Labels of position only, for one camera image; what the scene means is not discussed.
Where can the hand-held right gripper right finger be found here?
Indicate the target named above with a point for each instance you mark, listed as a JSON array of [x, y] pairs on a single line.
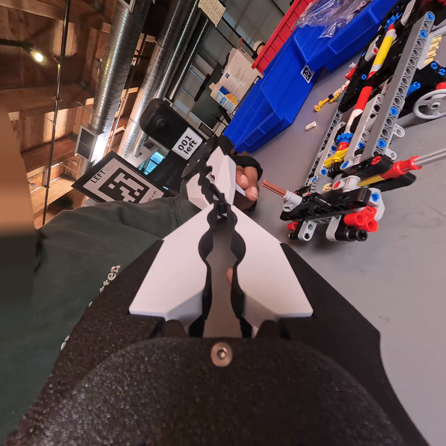
[[275, 278]]

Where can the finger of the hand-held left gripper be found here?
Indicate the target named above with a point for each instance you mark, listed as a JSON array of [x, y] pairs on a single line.
[[224, 170], [195, 193]]

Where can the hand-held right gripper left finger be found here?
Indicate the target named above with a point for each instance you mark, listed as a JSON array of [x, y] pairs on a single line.
[[167, 278]]

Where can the black lego pin connector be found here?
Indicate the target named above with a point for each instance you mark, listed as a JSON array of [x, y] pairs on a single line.
[[221, 206]]

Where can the lego car chassis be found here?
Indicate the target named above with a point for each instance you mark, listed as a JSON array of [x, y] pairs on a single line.
[[383, 115]]

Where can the person's left forearm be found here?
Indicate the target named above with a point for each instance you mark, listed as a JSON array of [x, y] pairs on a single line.
[[122, 216]]

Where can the white lego pin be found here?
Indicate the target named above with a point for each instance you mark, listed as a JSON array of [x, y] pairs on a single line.
[[311, 125]]

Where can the yellow lego axle piece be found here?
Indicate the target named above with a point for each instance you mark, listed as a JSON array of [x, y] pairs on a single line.
[[322, 103]]

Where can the person's left hand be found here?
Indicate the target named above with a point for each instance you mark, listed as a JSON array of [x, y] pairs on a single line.
[[249, 183]]

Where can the person's right hand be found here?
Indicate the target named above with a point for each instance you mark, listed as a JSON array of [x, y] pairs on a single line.
[[229, 276]]

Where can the blue yellow printed carton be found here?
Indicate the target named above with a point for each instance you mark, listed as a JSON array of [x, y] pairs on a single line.
[[226, 97]]

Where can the ceiling vent grille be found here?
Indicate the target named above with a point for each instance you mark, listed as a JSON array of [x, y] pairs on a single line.
[[84, 143]]

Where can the blue plastic storage bin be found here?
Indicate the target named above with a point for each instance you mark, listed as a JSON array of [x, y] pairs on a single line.
[[275, 104], [348, 41]]

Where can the white cardboard box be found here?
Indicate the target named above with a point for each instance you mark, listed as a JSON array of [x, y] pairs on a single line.
[[240, 69]]

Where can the black ceiling pipe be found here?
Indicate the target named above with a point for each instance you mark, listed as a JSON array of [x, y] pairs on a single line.
[[57, 97]]

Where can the green sweatshirt sleeve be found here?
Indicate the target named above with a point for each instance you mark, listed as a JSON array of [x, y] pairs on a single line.
[[52, 313]]

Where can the printed marker tag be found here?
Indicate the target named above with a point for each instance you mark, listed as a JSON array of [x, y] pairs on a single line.
[[307, 74]]

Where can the red plastic storage bin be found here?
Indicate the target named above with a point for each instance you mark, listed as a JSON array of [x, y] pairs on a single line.
[[278, 38]]

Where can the paper note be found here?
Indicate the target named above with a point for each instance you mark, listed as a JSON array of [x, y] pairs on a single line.
[[212, 9]]

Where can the ceiling lamp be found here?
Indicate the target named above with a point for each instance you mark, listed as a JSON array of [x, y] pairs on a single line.
[[37, 56]]

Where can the clear plastic bag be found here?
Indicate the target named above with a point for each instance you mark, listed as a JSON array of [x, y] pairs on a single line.
[[331, 14]]

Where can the metal ventilation duct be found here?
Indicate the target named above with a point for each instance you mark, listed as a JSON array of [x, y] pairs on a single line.
[[115, 69], [160, 76]]

